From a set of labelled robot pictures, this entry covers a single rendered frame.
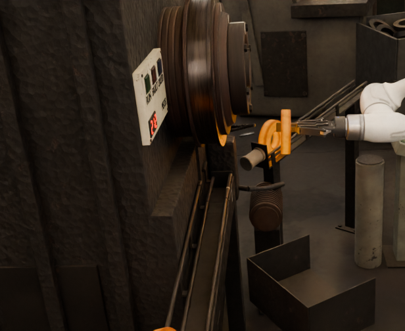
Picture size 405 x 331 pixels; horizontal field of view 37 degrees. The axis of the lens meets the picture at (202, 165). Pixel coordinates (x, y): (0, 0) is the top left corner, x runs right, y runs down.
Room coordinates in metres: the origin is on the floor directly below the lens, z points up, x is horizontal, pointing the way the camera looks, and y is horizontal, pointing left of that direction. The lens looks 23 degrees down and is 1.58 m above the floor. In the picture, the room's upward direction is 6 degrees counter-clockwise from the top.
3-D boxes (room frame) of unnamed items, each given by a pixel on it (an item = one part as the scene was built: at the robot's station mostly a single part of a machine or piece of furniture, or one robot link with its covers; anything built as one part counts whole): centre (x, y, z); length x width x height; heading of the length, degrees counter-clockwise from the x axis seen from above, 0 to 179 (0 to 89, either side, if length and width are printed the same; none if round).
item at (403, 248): (2.37, -0.88, 0.31); 0.24 x 0.16 x 0.62; 171
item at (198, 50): (1.81, -0.05, 1.11); 0.47 x 0.06 x 0.47; 171
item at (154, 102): (1.49, 0.11, 1.15); 0.26 x 0.02 x 0.18; 171
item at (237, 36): (1.80, -0.15, 1.11); 0.28 x 0.06 x 0.28; 171
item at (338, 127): (1.95, -0.46, 0.84); 0.09 x 0.08 x 0.07; 81
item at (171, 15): (1.82, 0.03, 1.12); 0.47 x 0.10 x 0.47; 171
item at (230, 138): (2.05, -0.07, 0.68); 0.11 x 0.08 x 0.24; 81
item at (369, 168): (2.35, -0.72, 0.26); 0.12 x 0.12 x 0.52
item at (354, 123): (1.94, -0.53, 0.83); 0.09 x 0.06 x 0.09; 171
